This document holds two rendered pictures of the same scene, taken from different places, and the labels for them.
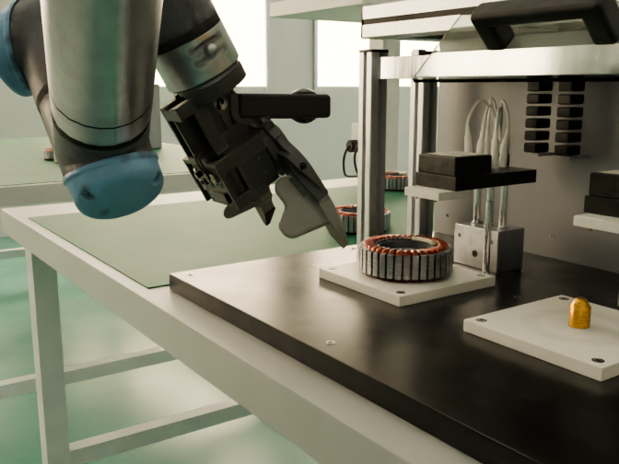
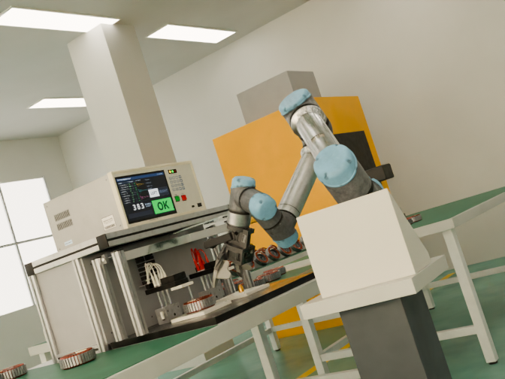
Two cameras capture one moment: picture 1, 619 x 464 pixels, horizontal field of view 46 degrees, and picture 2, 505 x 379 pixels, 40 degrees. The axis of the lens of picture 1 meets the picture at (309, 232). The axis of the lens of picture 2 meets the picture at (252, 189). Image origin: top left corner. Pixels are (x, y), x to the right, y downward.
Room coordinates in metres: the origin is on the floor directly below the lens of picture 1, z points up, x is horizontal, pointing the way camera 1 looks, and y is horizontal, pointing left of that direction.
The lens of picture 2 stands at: (1.42, 2.19, 0.96)
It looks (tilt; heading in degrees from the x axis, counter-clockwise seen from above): 4 degrees up; 249
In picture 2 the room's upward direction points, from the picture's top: 18 degrees counter-clockwise
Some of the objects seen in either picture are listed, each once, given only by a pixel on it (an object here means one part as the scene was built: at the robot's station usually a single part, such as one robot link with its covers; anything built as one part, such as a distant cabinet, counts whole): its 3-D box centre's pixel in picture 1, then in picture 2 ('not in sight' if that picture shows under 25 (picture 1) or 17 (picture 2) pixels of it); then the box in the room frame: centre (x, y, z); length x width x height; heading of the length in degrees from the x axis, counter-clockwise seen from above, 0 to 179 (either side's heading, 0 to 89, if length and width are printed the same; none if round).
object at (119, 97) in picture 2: not in sight; (150, 195); (-0.09, -4.40, 1.65); 0.50 x 0.45 x 3.30; 124
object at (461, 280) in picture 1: (404, 276); (201, 310); (0.85, -0.12, 0.78); 0.15 x 0.15 x 0.01; 34
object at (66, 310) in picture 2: not in sight; (68, 311); (1.24, -0.33, 0.91); 0.28 x 0.03 x 0.32; 124
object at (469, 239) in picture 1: (487, 244); (168, 313); (0.93, -0.23, 0.80); 0.07 x 0.05 x 0.06; 34
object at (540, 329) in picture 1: (578, 331); (242, 293); (0.65, -0.25, 0.78); 0.15 x 0.15 x 0.01; 34
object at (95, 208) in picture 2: not in sight; (126, 206); (0.92, -0.46, 1.22); 0.44 x 0.39 x 0.20; 34
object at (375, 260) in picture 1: (404, 256); (199, 304); (0.85, -0.12, 0.80); 0.11 x 0.11 x 0.04
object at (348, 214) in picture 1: (358, 218); (77, 358); (1.27, -0.09, 0.77); 0.11 x 0.11 x 0.04
